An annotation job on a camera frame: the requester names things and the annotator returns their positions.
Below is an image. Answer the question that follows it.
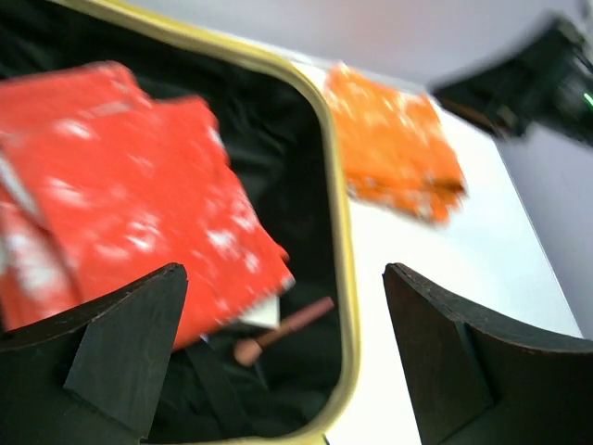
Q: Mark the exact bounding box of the red cloth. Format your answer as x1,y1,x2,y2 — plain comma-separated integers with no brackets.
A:
1,62,293,348

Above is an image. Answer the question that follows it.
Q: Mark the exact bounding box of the orange cloth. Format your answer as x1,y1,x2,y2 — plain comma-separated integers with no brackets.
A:
323,64,466,225

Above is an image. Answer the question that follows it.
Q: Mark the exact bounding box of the red lip brush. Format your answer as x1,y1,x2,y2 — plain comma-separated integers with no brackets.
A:
233,296,334,367

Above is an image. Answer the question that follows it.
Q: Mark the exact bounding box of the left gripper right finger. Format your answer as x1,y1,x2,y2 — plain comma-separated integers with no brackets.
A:
383,263,592,444

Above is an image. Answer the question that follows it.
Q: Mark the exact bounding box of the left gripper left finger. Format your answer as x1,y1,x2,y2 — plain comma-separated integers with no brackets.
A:
1,263,187,444

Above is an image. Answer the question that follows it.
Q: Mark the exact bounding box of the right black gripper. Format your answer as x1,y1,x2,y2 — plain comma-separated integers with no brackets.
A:
431,16,592,147

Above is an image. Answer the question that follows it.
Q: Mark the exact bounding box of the yellow suitcase with black lining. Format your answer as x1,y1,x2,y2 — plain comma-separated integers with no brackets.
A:
1,1,361,444

